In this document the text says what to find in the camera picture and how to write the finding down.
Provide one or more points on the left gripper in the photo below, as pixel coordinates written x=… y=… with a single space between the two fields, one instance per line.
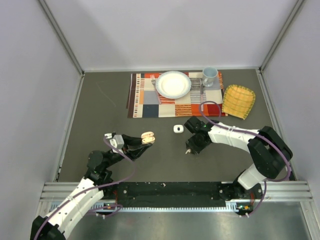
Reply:
x=134 y=153

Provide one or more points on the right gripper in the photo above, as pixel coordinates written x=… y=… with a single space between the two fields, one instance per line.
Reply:
x=196 y=148

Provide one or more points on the beige earbud charging case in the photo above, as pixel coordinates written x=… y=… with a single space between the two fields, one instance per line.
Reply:
x=148 y=137

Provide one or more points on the white earbud charging case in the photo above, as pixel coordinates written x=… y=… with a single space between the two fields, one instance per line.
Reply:
x=178 y=129

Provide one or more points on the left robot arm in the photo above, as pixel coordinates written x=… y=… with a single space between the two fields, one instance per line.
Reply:
x=95 y=184

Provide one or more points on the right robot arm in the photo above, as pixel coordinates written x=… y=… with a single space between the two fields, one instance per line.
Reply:
x=268 y=151

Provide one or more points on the patchwork placemat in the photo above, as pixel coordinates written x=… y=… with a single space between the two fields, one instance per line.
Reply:
x=143 y=102

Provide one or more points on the yellow woven cloth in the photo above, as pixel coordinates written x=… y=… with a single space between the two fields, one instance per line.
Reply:
x=238 y=101

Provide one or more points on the white plate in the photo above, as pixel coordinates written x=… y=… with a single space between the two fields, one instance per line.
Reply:
x=173 y=84

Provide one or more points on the light blue cup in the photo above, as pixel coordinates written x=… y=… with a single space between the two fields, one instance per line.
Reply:
x=210 y=76

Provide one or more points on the silver fork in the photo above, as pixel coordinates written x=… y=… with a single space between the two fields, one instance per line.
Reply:
x=153 y=81

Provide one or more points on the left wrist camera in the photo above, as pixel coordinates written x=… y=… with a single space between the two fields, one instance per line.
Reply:
x=114 y=141

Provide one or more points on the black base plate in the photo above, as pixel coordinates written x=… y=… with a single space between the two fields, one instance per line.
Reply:
x=167 y=194

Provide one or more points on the pink handled knife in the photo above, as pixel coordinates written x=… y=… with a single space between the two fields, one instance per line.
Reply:
x=201 y=97

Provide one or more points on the grey cable duct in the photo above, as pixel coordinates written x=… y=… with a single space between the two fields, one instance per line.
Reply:
x=136 y=207

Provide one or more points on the aluminium frame rail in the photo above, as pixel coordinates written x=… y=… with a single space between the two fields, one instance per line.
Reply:
x=285 y=191

